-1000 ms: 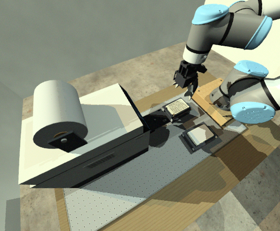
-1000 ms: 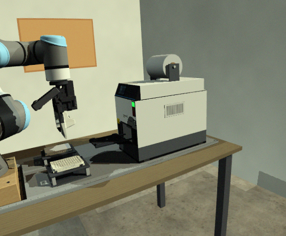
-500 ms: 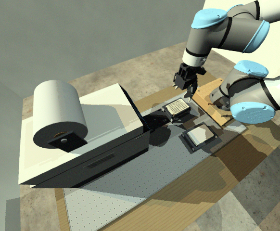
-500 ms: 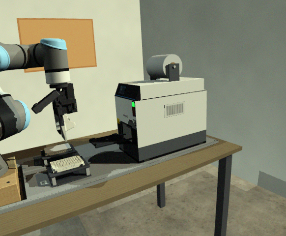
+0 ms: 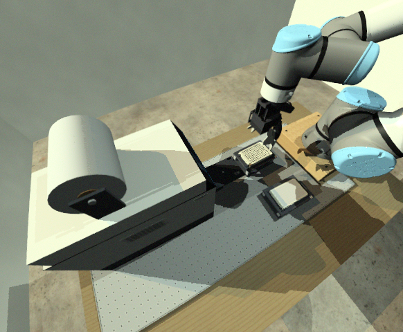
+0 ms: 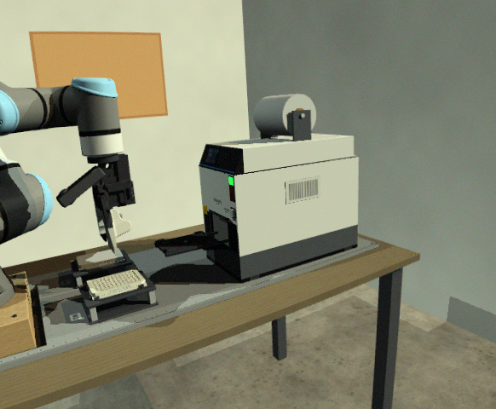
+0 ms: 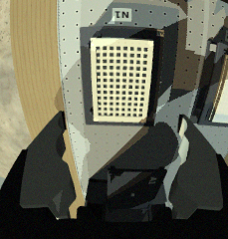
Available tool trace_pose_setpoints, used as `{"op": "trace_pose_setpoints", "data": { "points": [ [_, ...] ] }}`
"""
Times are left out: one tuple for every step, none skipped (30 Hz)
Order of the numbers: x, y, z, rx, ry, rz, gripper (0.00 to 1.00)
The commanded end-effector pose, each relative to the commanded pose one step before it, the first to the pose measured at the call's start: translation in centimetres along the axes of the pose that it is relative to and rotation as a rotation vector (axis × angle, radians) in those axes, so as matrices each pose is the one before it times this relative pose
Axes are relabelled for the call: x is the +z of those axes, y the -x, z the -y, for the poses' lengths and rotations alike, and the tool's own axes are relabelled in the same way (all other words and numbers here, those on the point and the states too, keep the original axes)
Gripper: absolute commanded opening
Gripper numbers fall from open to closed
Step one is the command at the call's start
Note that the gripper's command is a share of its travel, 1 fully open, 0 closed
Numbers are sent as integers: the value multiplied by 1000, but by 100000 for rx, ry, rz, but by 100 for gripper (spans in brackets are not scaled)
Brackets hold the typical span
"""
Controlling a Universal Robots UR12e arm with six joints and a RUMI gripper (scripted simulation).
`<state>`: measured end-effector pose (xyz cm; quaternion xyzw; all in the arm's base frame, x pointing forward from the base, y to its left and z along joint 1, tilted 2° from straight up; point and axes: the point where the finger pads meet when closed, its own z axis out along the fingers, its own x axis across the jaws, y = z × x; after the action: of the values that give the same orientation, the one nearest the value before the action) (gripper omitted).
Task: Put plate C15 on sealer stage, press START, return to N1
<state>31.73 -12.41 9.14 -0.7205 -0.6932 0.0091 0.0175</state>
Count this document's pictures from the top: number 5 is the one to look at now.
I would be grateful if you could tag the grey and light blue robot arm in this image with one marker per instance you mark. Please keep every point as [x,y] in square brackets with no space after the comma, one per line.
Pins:
[360,146]

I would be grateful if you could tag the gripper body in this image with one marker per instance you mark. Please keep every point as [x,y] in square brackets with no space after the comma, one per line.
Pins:
[266,116]

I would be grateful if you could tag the white roll of foil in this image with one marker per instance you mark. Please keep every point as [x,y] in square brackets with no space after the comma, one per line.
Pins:
[81,156]

